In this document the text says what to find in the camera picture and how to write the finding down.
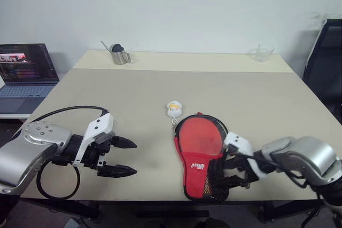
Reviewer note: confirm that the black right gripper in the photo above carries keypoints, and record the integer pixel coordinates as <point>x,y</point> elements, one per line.
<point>240,165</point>

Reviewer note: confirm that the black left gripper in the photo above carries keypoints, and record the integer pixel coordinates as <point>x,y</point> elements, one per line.
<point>92,156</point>

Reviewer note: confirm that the black and red paddle case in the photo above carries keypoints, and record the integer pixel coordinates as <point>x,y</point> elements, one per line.
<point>195,177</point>

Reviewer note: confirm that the red table tennis paddle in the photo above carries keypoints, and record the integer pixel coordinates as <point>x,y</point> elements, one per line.
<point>197,137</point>

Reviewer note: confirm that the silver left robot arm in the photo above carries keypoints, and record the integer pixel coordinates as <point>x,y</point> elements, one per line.
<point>29,153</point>

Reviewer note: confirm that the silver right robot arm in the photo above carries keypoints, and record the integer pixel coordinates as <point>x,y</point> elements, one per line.
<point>307,156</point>

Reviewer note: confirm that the stainless steel cup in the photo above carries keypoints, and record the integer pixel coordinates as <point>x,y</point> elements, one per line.
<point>119,58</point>

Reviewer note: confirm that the black rounded object in cup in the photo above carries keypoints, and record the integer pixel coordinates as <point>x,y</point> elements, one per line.
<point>117,48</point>

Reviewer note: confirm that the thin metal stirrer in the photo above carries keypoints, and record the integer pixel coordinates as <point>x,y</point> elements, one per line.
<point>105,45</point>

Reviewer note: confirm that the clear glass cup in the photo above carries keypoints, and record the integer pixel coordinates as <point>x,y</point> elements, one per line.
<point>263,54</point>

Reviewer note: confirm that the open laptop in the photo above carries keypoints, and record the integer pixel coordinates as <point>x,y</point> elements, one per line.
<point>24,65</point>

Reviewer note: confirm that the black mesh chair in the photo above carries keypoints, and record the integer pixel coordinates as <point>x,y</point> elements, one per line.
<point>328,59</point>

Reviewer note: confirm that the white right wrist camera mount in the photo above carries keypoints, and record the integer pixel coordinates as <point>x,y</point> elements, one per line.
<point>237,141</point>

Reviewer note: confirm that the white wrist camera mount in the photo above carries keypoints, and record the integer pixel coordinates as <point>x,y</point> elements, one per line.
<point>237,141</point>
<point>100,126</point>

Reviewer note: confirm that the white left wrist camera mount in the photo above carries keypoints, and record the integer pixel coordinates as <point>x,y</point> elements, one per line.
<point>100,126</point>

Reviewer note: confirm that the black table frame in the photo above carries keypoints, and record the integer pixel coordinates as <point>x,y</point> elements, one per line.
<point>173,213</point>

